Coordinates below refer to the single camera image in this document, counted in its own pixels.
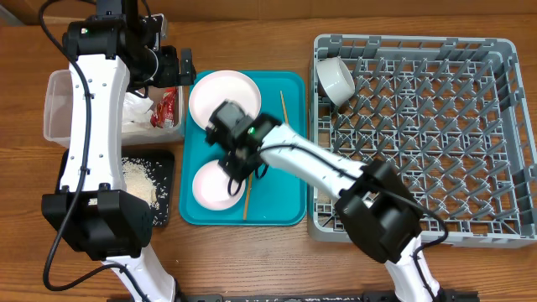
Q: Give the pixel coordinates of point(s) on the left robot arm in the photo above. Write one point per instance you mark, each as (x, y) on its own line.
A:
(113, 52)

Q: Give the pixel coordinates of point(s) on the clear plastic waste bin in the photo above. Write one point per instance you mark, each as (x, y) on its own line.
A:
(58, 109)

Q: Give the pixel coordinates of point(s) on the rice leftovers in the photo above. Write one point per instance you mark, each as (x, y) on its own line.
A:
(136, 176)

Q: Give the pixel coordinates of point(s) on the grey metal bowl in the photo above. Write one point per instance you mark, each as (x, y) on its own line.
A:
(336, 80)

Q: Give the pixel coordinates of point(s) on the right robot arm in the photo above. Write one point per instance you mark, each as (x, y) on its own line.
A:
(376, 209)

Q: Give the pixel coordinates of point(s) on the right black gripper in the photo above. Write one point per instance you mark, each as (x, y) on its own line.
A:
(234, 164)

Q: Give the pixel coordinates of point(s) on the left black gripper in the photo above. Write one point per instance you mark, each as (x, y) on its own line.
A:
(174, 76)

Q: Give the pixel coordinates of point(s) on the white napkin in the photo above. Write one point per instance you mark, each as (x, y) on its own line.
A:
(137, 113)

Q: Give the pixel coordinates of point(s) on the wooden chopstick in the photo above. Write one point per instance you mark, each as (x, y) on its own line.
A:
(286, 118)
(247, 198)

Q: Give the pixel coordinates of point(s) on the teal serving tray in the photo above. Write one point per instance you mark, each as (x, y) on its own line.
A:
(278, 199)

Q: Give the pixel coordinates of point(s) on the small white plate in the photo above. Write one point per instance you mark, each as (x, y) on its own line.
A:
(214, 190)

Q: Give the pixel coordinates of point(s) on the grey dishwasher rack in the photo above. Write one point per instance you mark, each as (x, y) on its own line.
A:
(450, 115)

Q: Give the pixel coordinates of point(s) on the large white plate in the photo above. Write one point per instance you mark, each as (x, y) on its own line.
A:
(219, 86)

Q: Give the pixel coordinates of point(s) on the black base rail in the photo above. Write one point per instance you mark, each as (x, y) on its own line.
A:
(448, 295)

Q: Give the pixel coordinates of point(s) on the black plastic tray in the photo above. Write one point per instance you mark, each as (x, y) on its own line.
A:
(165, 173)

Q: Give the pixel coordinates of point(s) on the red snack wrapper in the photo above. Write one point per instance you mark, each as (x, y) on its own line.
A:
(164, 112)

